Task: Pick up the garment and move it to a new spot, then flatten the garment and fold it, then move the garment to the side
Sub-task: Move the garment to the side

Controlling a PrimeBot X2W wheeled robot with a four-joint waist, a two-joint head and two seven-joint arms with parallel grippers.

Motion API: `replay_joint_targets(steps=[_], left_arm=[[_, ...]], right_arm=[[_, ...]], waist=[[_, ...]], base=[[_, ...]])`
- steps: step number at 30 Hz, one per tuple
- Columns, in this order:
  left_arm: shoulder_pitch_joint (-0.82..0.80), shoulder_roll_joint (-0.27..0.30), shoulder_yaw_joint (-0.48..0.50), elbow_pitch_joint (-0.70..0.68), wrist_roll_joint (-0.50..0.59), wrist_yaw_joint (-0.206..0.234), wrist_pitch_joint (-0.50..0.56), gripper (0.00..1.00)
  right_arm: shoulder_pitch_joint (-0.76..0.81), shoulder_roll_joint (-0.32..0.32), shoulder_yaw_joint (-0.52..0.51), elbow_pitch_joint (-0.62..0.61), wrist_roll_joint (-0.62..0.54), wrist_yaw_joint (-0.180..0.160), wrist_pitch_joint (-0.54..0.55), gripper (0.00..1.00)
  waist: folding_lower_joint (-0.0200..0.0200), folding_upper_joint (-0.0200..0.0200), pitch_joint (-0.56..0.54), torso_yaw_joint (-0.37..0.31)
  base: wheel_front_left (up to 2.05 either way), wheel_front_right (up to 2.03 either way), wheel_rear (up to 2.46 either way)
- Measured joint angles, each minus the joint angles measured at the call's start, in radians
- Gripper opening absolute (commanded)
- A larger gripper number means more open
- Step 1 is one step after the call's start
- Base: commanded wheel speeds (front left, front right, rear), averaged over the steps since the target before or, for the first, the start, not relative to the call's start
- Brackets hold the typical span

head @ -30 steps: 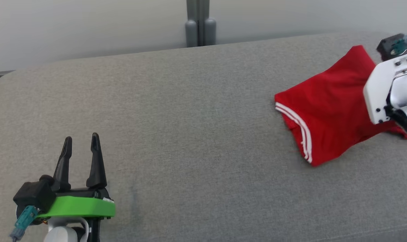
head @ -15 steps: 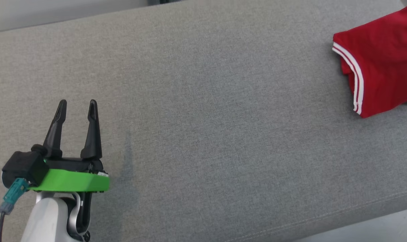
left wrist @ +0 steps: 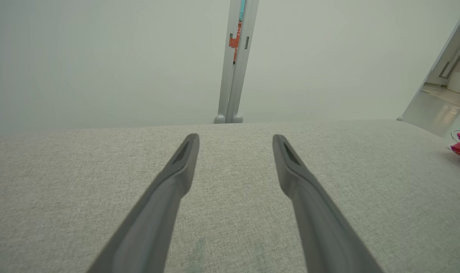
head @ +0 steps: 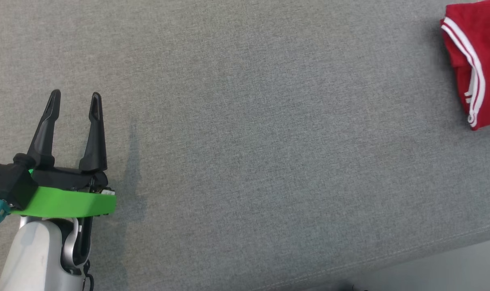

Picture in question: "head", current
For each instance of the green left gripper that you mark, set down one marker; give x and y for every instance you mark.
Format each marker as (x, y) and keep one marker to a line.
(67, 202)

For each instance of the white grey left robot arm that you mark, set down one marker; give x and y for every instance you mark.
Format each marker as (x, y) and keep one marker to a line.
(30, 258)

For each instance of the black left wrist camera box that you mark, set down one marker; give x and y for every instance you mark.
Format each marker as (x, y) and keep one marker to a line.
(6, 182)

